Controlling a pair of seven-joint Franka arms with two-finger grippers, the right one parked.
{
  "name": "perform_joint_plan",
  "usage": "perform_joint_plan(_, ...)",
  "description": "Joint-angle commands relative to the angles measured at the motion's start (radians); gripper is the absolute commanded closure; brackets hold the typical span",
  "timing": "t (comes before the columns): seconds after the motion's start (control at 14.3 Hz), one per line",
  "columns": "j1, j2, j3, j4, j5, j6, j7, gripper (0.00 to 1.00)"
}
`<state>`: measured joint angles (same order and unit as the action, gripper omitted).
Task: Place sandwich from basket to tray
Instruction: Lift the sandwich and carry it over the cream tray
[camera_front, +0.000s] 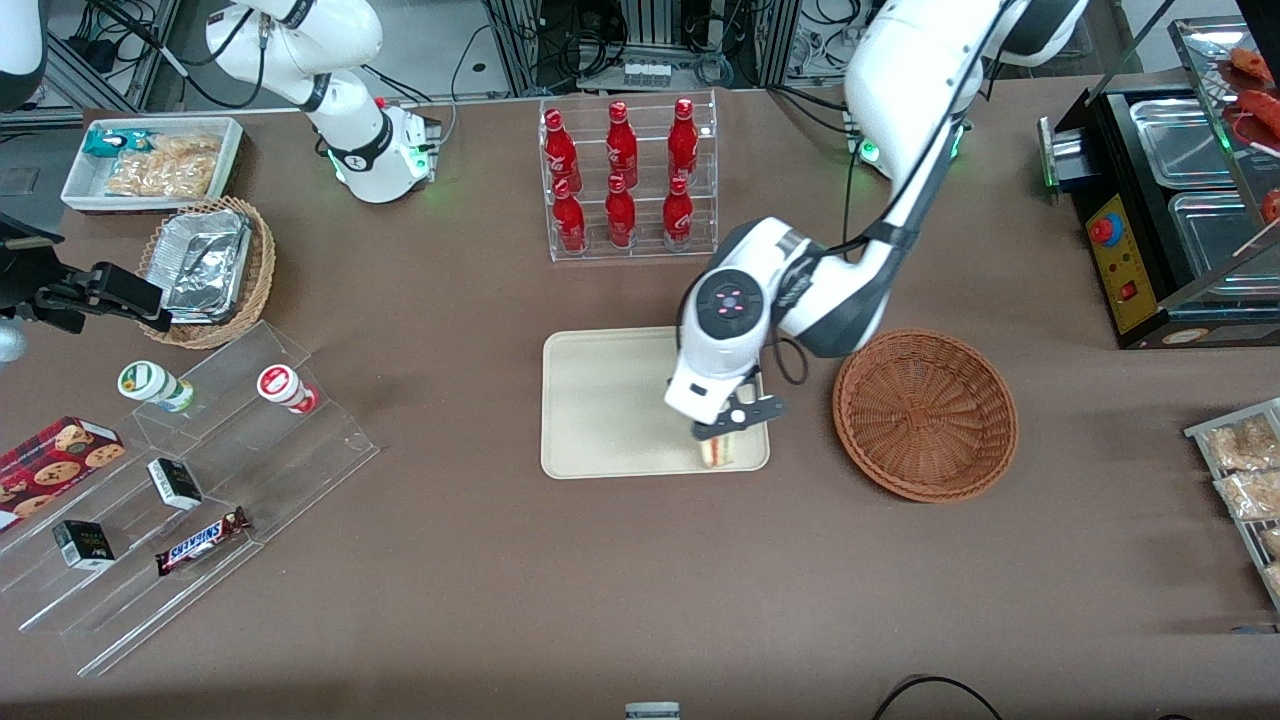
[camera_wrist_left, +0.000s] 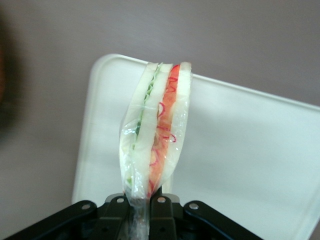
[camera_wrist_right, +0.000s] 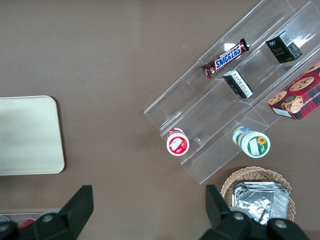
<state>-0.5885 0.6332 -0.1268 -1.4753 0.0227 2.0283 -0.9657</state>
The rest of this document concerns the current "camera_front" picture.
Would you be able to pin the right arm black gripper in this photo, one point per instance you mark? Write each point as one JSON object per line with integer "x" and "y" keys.
{"x": 22, "y": 290}

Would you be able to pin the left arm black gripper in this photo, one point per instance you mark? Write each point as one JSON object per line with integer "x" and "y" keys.
{"x": 712, "y": 432}

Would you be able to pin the triangle sandwich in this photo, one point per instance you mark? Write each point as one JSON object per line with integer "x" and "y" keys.
{"x": 725, "y": 452}

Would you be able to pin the white Franka left arm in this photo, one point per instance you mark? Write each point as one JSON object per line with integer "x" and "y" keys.
{"x": 900, "y": 80}

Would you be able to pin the white Franka right arm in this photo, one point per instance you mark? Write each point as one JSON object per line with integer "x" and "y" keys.
{"x": 360, "y": 140}

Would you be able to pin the beige plastic serving tray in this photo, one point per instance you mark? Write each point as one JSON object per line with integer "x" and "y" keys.
{"x": 610, "y": 400}

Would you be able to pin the tan wicker basket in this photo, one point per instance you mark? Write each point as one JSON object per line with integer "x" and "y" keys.
{"x": 258, "y": 270}

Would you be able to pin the round brown wicker basket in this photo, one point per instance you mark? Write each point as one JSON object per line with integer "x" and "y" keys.
{"x": 925, "y": 415}

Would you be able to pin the white snack bag tray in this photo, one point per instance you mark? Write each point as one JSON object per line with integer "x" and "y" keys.
{"x": 1200, "y": 432}

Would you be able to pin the stack of foil containers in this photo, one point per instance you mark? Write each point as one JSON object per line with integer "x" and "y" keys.
{"x": 205, "y": 262}

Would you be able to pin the green label yogurt cup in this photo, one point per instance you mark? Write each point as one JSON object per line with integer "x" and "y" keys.
{"x": 155, "y": 385}

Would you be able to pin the white rectangular snack bin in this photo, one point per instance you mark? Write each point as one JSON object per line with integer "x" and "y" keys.
{"x": 80, "y": 190}

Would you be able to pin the bag of pale chips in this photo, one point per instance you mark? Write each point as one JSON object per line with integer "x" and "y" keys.
{"x": 165, "y": 168}

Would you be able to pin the teal snack packet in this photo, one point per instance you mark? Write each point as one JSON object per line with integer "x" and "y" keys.
{"x": 118, "y": 142}

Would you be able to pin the red label yogurt cup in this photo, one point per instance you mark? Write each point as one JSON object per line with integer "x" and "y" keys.
{"x": 285, "y": 388}

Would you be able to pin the red cookie box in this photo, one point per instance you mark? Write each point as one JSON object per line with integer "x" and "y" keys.
{"x": 55, "y": 465}

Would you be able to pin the small black carton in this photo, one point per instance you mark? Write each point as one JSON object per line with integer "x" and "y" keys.
{"x": 83, "y": 545}
{"x": 175, "y": 483}

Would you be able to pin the red cola bottle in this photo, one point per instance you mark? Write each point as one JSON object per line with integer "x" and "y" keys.
{"x": 678, "y": 215}
{"x": 683, "y": 140}
{"x": 621, "y": 145}
{"x": 620, "y": 215}
{"x": 570, "y": 220}
{"x": 560, "y": 150}

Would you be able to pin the clear acrylic stepped display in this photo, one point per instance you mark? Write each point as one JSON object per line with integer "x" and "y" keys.
{"x": 300, "y": 450}

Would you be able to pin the Snickers chocolate bar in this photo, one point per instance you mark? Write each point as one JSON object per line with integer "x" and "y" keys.
{"x": 200, "y": 541}

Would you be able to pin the clear acrylic bottle rack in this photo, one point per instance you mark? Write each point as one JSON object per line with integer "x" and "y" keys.
{"x": 645, "y": 165}

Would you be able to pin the small grey device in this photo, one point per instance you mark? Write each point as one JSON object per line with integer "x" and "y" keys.
{"x": 652, "y": 711}

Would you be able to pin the white power strip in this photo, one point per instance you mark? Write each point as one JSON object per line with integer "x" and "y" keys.
{"x": 648, "y": 72}

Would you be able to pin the black food warmer yellow panel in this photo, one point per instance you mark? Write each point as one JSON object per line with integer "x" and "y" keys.
{"x": 1125, "y": 260}

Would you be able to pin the clear bag of snacks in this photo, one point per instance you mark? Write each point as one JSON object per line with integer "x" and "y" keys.
{"x": 1250, "y": 495}
{"x": 1245, "y": 442}
{"x": 1270, "y": 542}

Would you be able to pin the steel warmer pan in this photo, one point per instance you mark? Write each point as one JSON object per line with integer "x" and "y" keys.
{"x": 1180, "y": 140}
{"x": 1215, "y": 240}

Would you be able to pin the grilled sausage on stick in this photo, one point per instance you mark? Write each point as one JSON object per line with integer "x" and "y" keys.
{"x": 1253, "y": 63}
{"x": 1272, "y": 205}
{"x": 1262, "y": 112}

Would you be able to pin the aluminium frame strut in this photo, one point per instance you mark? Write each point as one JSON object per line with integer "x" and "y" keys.
{"x": 120, "y": 50}

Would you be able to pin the aluminium frame equipment rack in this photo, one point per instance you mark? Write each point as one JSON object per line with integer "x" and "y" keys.
{"x": 640, "y": 30}

